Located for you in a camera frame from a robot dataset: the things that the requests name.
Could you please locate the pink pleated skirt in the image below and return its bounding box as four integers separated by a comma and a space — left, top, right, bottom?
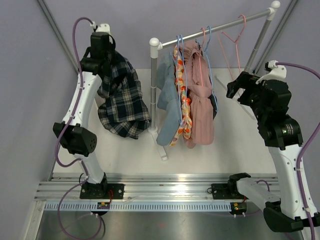
181, 40, 214, 149

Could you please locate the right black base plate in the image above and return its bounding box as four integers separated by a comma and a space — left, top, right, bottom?
206, 183, 249, 201

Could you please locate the white slotted cable duct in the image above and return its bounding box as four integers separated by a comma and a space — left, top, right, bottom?
45, 201, 231, 212

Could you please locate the dark grey dotted skirt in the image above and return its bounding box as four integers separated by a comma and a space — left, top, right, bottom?
209, 94, 218, 119

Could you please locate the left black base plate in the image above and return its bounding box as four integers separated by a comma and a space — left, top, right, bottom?
79, 183, 125, 200

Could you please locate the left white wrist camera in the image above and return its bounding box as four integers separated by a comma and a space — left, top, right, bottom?
90, 21, 111, 35

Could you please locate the light blue denim skirt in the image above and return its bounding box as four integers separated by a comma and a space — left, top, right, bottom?
156, 53, 182, 146

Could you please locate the navy plaid skirt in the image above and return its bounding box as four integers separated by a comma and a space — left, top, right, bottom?
97, 51, 151, 140

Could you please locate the pink wire hanger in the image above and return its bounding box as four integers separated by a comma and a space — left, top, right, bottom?
217, 14, 247, 81
192, 27, 207, 87

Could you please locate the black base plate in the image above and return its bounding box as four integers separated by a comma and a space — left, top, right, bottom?
79, 183, 125, 200
206, 183, 249, 201

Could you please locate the aluminium mounting rail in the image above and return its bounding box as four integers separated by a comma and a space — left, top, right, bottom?
33, 172, 286, 201

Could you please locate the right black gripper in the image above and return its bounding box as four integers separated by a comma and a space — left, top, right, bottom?
227, 71, 268, 122

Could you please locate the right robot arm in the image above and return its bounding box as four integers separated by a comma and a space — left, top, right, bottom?
226, 71, 320, 233

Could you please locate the orange floral skirt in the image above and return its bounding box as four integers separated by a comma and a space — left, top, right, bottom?
169, 45, 193, 147

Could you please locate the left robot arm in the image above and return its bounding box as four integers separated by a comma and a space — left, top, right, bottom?
53, 31, 116, 199

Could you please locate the white and silver clothes rack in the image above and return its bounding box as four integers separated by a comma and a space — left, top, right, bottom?
146, 0, 281, 161

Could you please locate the white perforated plastic basket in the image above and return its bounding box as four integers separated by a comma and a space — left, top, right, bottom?
95, 95, 106, 110

